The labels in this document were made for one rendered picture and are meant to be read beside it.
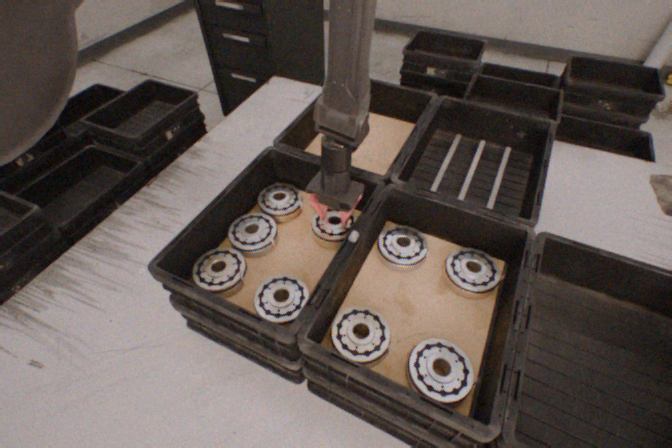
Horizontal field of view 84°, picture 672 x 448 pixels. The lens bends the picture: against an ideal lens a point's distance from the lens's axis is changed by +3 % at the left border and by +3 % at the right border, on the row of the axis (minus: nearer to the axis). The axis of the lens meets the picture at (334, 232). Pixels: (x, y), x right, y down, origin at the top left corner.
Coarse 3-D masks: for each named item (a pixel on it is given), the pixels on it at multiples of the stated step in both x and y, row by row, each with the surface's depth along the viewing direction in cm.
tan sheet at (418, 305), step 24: (432, 240) 81; (432, 264) 77; (360, 288) 73; (384, 288) 73; (408, 288) 73; (432, 288) 73; (384, 312) 69; (408, 312) 69; (432, 312) 69; (456, 312) 69; (480, 312) 69; (360, 336) 66; (408, 336) 66; (432, 336) 66; (456, 336) 66; (480, 336) 66; (384, 360) 63; (480, 360) 63; (456, 408) 58
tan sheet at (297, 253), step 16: (304, 192) 91; (256, 208) 87; (304, 208) 87; (288, 224) 84; (304, 224) 84; (224, 240) 81; (288, 240) 81; (304, 240) 81; (272, 256) 78; (288, 256) 78; (304, 256) 78; (320, 256) 78; (256, 272) 75; (272, 272) 75; (288, 272) 75; (304, 272) 75; (320, 272) 75; (256, 288) 73; (240, 304) 70
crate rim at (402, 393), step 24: (384, 192) 76; (408, 192) 76; (480, 216) 72; (360, 240) 68; (528, 240) 68; (528, 264) 64; (312, 312) 58; (336, 360) 53; (504, 360) 53; (384, 384) 51; (504, 384) 51; (432, 408) 49; (504, 408) 49; (480, 432) 47
